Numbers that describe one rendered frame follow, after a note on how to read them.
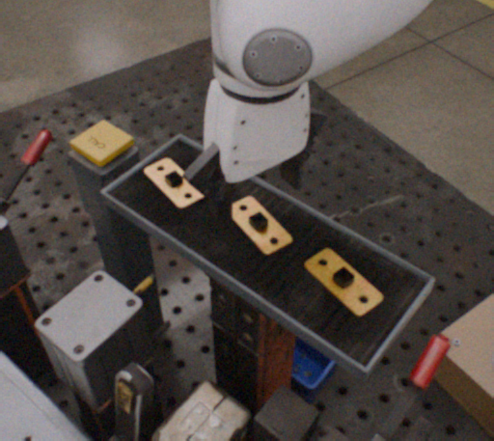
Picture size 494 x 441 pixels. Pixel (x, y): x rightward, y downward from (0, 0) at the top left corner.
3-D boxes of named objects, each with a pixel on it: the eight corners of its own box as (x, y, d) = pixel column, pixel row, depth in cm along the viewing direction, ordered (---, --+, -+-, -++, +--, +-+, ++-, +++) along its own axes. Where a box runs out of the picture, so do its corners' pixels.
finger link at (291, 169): (305, 120, 65) (301, 165, 70) (282, 130, 64) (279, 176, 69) (324, 135, 64) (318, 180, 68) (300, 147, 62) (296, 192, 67)
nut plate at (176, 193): (142, 171, 76) (141, 164, 75) (168, 158, 77) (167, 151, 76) (180, 210, 71) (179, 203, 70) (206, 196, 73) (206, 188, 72)
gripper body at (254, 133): (281, 30, 58) (276, 121, 66) (189, 65, 54) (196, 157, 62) (332, 67, 54) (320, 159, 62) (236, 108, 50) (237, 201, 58)
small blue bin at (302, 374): (257, 377, 106) (258, 350, 99) (290, 338, 111) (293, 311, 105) (308, 416, 101) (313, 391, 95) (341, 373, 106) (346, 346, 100)
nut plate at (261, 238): (224, 209, 71) (224, 203, 70) (250, 196, 73) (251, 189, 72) (266, 257, 66) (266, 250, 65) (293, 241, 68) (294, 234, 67)
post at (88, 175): (114, 329, 112) (63, 152, 81) (143, 302, 117) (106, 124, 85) (142, 352, 109) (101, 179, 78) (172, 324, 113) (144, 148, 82)
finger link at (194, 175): (247, 118, 58) (249, 159, 62) (178, 152, 55) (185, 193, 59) (254, 124, 57) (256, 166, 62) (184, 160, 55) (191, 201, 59)
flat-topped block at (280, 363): (213, 413, 101) (200, 241, 69) (244, 378, 106) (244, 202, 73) (260, 453, 97) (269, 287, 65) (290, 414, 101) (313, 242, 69)
